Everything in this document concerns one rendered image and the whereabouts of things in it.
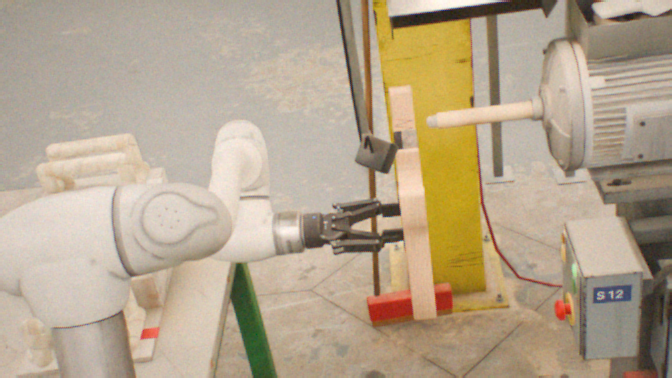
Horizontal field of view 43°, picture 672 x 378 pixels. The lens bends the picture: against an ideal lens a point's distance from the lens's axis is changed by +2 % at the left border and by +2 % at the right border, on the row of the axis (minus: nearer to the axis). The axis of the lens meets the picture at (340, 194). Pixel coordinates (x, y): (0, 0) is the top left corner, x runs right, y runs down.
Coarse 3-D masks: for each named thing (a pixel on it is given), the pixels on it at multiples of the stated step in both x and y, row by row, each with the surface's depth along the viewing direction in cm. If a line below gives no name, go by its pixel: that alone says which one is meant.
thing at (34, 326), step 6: (36, 318) 164; (24, 324) 163; (30, 324) 163; (36, 324) 163; (42, 324) 163; (24, 330) 163; (30, 330) 163; (36, 330) 163; (42, 330) 163; (48, 330) 163
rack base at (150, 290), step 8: (152, 272) 176; (160, 272) 181; (168, 272) 187; (136, 280) 175; (144, 280) 175; (152, 280) 175; (160, 280) 180; (168, 280) 186; (136, 288) 176; (144, 288) 176; (152, 288) 176; (160, 288) 179; (136, 296) 177; (144, 296) 177; (152, 296) 177; (160, 296) 178; (144, 304) 178; (152, 304) 178; (160, 304) 178; (32, 312) 178
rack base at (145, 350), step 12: (156, 312) 177; (144, 324) 175; (156, 324) 174; (48, 348) 173; (144, 348) 169; (24, 360) 171; (144, 360) 167; (24, 372) 168; (36, 372) 168; (48, 372) 168
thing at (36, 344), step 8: (24, 336) 164; (32, 336) 164; (40, 336) 166; (32, 344) 165; (40, 344) 166; (32, 352) 166; (40, 352) 167; (48, 352) 168; (40, 360) 167; (48, 360) 168; (40, 368) 169
